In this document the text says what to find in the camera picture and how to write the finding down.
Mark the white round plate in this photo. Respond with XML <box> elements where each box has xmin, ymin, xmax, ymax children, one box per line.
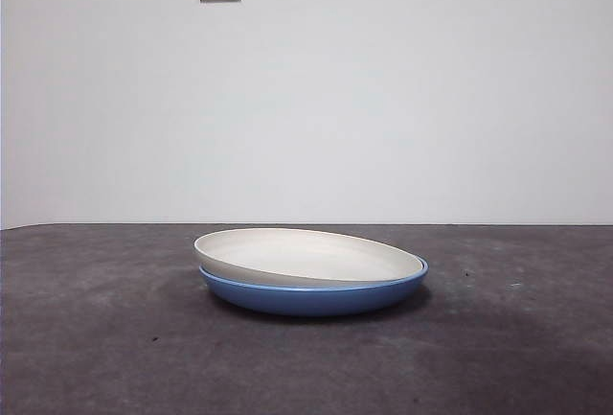
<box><xmin>193</xmin><ymin>227</ymin><xmax>424</xmax><ymax>288</ymax></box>

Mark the blue round plate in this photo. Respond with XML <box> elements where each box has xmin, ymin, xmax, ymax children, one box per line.
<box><xmin>198</xmin><ymin>256</ymin><xmax>431</xmax><ymax>317</ymax></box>

